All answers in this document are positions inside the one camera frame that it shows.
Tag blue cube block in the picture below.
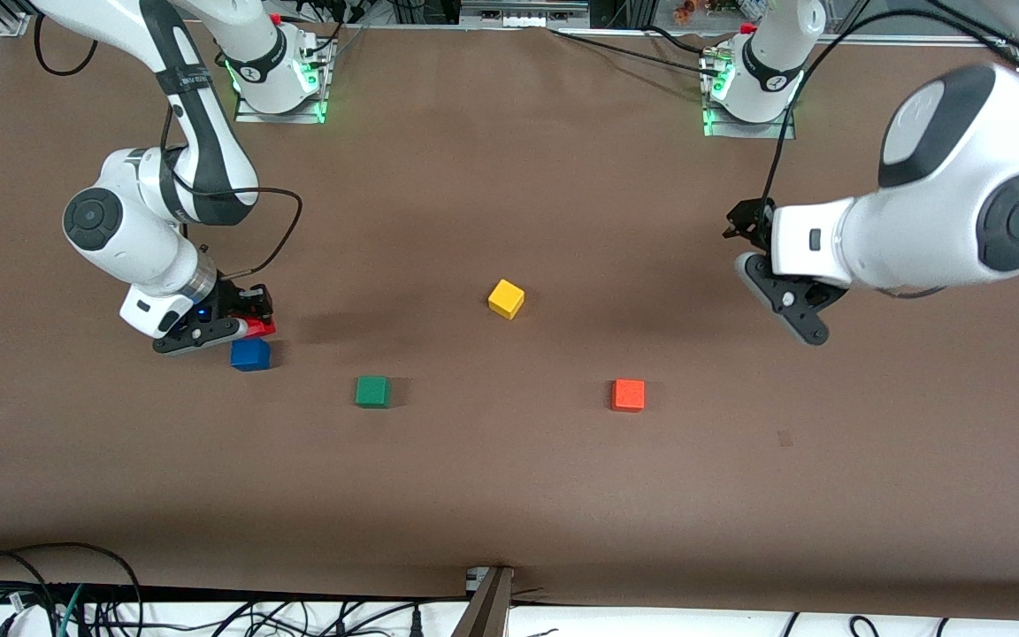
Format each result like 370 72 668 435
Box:
229 339 272 372

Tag green cube block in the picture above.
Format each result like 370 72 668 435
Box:
354 375 392 410

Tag yellow cube block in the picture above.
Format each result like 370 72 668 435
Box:
487 279 526 321

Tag small colourful toy figures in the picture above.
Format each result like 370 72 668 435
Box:
672 0 742 20

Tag silver box with ports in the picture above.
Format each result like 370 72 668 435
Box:
461 0 591 30

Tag brown table cover sheet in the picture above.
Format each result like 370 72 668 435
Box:
0 16 1019 620

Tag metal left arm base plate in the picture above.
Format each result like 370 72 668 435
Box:
701 97 799 141

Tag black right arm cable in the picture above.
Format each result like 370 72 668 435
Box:
32 13 304 276

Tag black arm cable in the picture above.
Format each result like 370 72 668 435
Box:
32 13 304 276
762 7 1019 205

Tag thin black base cable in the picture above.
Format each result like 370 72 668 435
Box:
284 0 365 65
642 24 716 57
548 28 723 77

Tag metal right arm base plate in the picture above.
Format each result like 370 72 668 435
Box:
234 87 331 126

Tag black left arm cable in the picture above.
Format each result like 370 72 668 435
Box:
762 7 1019 205

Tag aluminium frame rail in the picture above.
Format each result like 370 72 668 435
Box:
828 33 1006 48

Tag black looping floor cable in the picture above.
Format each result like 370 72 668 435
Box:
0 541 147 637

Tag teal cable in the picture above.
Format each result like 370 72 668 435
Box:
53 584 87 637

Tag brown metal post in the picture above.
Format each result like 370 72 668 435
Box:
451 567 516 637

